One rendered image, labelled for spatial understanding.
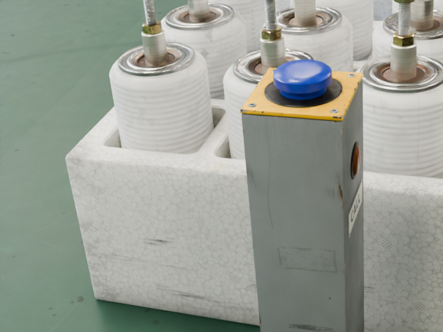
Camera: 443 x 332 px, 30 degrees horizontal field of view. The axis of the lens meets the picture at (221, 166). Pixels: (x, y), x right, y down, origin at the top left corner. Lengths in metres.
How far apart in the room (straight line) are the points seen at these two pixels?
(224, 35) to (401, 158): 0.25
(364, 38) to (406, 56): 0.25
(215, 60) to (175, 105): 0.11
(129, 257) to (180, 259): 0.06
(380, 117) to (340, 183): 0.16
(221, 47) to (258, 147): 0.33
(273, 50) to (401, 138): 0.14
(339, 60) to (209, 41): 0.14
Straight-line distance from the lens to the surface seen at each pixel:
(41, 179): 1.16
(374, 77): 0.73
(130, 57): 0.82
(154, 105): 0.78
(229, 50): 0.88
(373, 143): 0.73
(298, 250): 0.60
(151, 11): 0.79
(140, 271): 0.86
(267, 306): 0.64
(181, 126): 0.80
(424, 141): 0.73
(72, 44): 1.60
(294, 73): 0.56
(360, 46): 0.97
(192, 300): 0.85
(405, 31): 0.73
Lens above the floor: 0.56
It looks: 30 degrees down
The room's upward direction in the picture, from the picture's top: 6 degrees counter-clockwise
